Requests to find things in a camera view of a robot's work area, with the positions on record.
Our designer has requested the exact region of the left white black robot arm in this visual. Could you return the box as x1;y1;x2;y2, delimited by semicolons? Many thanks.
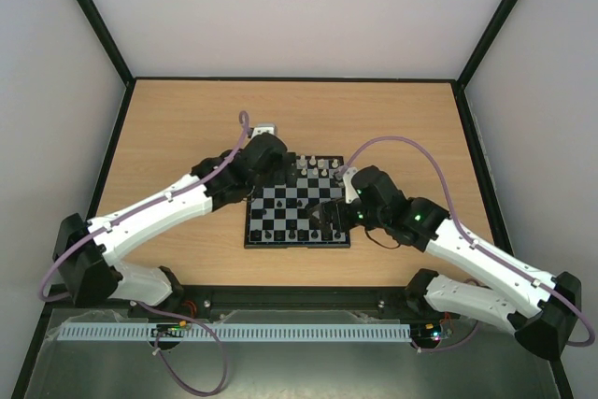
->
51;133;295;307

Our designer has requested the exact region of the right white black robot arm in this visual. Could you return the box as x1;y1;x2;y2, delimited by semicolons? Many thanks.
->
308;165;581;361

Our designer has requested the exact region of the black magnetic chess board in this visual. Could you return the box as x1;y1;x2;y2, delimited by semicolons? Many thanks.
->
244;154;350;249

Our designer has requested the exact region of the black rook back corner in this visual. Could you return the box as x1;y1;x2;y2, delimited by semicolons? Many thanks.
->
249;230;262;241

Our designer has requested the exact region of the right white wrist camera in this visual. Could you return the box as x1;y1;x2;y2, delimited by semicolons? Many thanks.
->
342;167;359;204

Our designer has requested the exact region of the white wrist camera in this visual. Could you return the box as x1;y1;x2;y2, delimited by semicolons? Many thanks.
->
342;167;359;204
251;123;277;137

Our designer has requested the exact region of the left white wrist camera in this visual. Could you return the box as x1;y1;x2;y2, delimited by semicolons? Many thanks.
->
251;123;277;137

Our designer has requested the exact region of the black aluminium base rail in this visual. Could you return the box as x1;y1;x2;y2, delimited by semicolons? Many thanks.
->
125;284;421;321

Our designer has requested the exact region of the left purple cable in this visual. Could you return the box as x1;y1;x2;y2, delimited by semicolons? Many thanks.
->
37;110;230;395

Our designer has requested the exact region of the light blue slotted cable duct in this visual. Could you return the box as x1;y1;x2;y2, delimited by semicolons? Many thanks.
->
57;322;411;343

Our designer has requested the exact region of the black frame post left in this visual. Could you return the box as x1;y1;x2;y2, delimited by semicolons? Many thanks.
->
76;0;135;85

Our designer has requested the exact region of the black frame post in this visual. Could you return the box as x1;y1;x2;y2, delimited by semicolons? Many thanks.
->
76;0;135;85
457;0;519;90

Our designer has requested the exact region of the black frame post right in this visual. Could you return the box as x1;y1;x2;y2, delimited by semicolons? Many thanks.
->
457;0;519;90

